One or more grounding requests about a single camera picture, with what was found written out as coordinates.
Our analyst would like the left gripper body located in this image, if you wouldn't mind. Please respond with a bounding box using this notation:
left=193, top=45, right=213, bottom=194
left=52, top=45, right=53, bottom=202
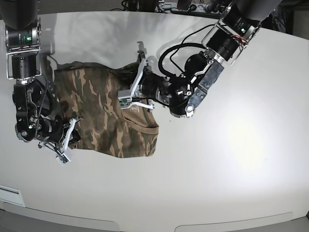
left=135, top=71, right=173, bottom=106

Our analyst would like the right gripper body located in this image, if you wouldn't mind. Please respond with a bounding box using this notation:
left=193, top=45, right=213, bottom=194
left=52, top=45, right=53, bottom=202
left=36, top=115, right=81, bottom=149

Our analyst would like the camouflage T-shirt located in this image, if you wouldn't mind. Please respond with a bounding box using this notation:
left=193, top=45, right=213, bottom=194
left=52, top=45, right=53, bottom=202
left=54, top=61, right=159, bottom=158

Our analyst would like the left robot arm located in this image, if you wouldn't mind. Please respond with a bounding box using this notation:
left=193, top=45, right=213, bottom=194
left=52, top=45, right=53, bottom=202
left=128, top=0, right=281, bottom=118

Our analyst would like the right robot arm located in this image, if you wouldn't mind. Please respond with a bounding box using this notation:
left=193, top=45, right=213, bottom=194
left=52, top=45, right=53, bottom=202
left=0, top=0, right=78, bottom=153

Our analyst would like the white label bottom left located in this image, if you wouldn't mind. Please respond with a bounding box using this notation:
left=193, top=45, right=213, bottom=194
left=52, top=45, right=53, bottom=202
left=0, top=186, right=25, bottom=207

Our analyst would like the power strip with cables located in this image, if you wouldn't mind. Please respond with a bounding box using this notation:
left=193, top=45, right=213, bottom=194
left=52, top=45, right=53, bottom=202
left=155, top=0, right=231, bottom=17

